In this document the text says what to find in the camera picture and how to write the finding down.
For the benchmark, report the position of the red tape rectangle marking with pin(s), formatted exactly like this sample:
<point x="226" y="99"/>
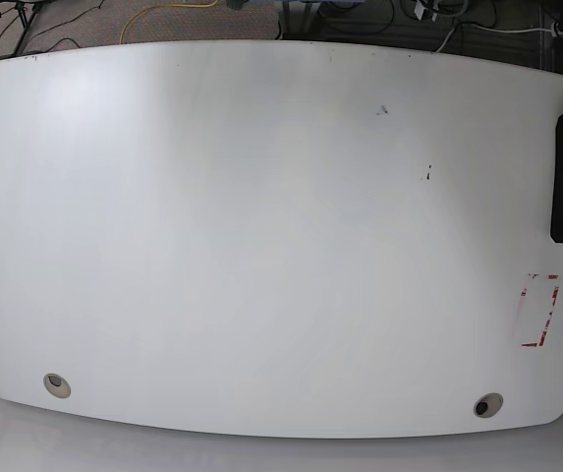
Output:
<point x="535" y="309"/>

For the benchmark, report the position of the right table grommet hole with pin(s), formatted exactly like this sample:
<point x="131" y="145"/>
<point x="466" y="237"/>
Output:
<point x="488" y="405"/>

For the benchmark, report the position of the table grommet hole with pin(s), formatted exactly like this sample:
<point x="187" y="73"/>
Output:
<point x="57" y="386"/>
<point x="488" y="405"/>

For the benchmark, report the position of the left table grommet hole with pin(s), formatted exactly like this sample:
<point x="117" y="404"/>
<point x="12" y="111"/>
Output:
<point x="57" y="386"/>

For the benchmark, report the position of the black tripod stand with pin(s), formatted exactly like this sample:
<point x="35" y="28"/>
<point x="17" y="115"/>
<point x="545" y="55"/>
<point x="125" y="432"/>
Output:
<point x="11" y="24"/>

